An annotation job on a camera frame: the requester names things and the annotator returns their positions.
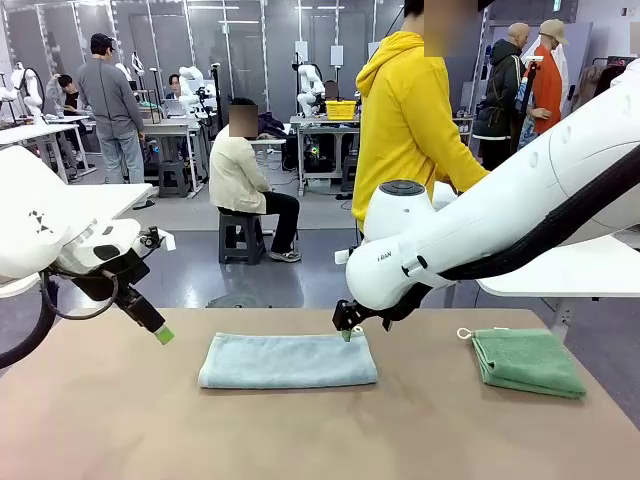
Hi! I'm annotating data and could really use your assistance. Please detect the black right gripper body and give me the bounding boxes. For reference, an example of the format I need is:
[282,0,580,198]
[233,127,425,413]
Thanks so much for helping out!
[349,284,421,332]

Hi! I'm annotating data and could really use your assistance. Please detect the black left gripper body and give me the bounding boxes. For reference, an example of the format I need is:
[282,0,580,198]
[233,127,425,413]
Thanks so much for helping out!
[74,249,151,314]

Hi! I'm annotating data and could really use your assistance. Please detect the light blue towel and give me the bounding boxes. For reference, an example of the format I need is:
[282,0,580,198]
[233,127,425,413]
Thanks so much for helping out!
[197,325,379,391]

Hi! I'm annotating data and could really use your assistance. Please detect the green towel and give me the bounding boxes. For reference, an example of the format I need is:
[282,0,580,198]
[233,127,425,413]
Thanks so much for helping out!
[456,326,588,400]

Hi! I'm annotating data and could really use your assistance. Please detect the right forearm yellow sleeve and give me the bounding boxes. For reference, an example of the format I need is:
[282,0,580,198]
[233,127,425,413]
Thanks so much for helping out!
[434,147,491,195]

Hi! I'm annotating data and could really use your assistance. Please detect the yellow plastic basket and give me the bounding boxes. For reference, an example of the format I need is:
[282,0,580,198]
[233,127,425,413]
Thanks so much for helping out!
[324,99,358,121]

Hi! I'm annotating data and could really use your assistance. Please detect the black step stool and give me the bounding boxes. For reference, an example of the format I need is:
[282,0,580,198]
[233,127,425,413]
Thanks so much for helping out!
[157,159,194,200]

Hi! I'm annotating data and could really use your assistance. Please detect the grey plastic stool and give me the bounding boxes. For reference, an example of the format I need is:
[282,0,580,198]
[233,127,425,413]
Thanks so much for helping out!
[218,212,267,266]

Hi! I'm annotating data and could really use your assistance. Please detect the person in cream sweater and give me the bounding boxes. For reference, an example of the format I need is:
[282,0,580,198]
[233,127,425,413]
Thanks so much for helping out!
[208,97,304,264]

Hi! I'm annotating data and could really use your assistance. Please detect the long white lab desk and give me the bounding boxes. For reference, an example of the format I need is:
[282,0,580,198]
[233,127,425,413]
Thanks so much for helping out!
[0,115,96,185]

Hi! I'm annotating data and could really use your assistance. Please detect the man in grey sweater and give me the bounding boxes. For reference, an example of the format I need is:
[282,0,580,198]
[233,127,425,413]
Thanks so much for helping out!
[77,32,147,185]

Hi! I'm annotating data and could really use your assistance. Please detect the person in yellow hoodie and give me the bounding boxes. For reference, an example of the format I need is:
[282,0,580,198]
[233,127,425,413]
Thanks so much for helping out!
[351,0,491,236]

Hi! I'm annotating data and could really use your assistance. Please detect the seated person in grey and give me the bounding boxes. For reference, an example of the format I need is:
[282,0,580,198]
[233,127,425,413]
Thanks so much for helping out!
[44,73,84,119]

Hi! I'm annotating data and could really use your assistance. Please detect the metal workbench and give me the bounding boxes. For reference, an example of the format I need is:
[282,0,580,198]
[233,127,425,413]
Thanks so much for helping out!
[289,113,361,197]

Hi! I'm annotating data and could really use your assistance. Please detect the black tripod pole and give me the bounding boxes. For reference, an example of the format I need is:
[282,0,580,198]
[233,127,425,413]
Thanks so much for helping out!
[210,62,232,151]

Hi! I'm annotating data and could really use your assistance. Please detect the mannequin in dark jacket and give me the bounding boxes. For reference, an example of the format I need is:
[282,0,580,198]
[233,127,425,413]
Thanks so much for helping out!
[472,22,532,174]

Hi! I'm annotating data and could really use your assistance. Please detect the mannequin in orange garment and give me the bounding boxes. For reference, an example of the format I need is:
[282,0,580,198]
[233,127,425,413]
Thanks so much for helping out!
[509,18,571,151]

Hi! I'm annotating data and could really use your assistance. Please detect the clothes rack with coats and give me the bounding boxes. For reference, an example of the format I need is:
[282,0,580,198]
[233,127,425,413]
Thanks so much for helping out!
[569,56,626,121]

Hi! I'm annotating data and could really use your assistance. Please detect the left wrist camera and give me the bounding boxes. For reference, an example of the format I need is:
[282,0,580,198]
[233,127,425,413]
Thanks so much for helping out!
[138,225,177,252]

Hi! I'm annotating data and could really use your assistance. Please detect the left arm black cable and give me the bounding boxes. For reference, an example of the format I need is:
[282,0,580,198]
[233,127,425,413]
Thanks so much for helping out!
[0,269,121,371]

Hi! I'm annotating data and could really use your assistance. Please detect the right arm black cable bundle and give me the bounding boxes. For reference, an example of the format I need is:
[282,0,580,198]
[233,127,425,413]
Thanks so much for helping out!
[439,157,640,282]

